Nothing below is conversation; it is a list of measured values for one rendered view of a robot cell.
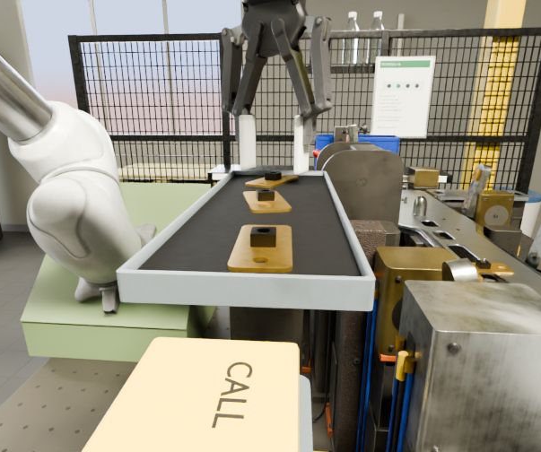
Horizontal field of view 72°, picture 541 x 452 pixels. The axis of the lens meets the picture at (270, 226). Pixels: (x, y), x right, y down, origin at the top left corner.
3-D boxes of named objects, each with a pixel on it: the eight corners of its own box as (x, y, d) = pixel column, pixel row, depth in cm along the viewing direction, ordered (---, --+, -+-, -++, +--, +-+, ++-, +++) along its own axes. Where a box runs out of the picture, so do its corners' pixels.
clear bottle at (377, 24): (383, 65, 151) (388, 10, 145) (367, 65, 152) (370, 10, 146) (380, 66, 157) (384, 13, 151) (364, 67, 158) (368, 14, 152)
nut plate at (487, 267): (502, 265, 63) (503, 257, 62) (515, 273, 59) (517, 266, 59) (451, 263, 63) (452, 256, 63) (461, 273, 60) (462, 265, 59)
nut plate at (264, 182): (270, 188, 45) (270, 178, 44) (243, 186, 46) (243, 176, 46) (299, 178, 52) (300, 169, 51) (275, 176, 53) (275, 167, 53)
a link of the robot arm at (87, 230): (75, 296, 80) (6, 254, 61) (69, 227, 89) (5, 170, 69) (149, 270, 82) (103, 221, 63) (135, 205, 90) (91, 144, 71)
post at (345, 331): (364, 465, 60) (387, 230, 48) (333, 464, 60) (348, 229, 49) (359, 439, 65) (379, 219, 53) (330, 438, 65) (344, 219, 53)
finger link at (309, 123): (308, 100, 45) (331, 99, 43) (307, 143, 46) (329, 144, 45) (302, 100, 43) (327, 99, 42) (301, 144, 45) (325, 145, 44)
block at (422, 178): (426, 268, 136) (440, 169, 125) (404, 267, 136) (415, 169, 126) (420, 260, 143) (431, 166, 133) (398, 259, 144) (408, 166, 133)
